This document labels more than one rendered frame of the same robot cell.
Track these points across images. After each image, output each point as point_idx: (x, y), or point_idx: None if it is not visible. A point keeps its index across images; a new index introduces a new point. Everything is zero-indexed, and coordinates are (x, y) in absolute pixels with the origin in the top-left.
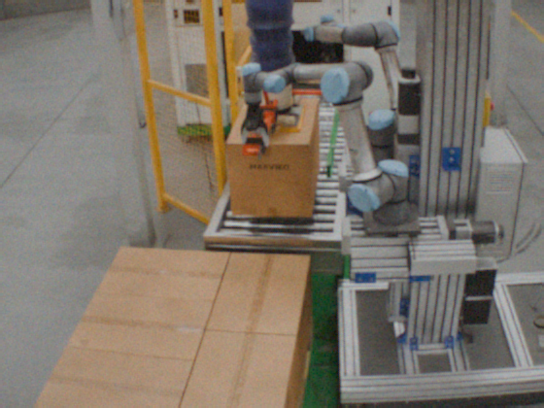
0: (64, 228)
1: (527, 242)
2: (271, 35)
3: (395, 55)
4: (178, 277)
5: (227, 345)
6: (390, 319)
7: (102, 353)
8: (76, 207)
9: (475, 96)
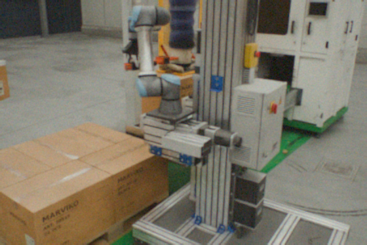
0: (107, 126)
1: (366, 212)
2: (175, 15)
3: None
4: (96, 137)
5: (77, 167)
6: (189, 197)
7: (20, 153)
8: (122, 120)
9: (233, 39)
